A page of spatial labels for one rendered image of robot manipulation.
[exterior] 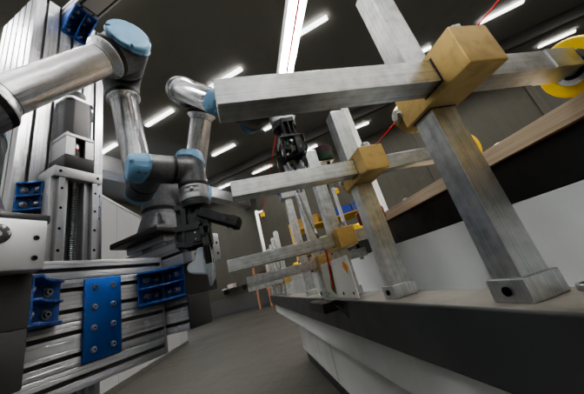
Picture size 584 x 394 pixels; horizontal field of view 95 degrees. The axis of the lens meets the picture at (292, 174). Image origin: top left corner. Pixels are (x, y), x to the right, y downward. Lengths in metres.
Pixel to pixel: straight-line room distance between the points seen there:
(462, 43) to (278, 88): 0.19
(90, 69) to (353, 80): 0.71
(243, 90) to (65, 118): 0.94
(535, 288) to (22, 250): 0.73
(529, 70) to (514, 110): 15.24
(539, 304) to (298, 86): 0.29
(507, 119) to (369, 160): 14.99
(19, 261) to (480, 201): 0.69
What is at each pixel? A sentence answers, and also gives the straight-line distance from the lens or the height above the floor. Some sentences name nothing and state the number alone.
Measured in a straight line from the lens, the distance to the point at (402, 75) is 0.33.
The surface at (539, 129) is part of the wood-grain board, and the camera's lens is 0.55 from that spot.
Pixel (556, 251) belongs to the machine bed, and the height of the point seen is 0.71.
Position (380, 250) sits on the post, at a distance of 0.55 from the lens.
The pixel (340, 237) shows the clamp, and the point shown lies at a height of 0.84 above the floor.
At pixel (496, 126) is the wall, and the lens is 15.26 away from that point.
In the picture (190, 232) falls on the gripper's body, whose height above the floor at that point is 0.94.
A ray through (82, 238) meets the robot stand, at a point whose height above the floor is 1.04.
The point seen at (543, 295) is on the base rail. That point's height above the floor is 0.70.
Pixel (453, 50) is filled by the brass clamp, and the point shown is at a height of 0.94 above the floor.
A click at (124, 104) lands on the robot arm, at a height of 1.38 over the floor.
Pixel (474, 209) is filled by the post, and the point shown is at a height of 0.79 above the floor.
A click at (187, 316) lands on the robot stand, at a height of 0.76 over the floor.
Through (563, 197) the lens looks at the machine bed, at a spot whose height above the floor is 0.79.
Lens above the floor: 0.77
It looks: 21 degrees up
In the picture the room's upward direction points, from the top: 15 degrees counter-clockwise
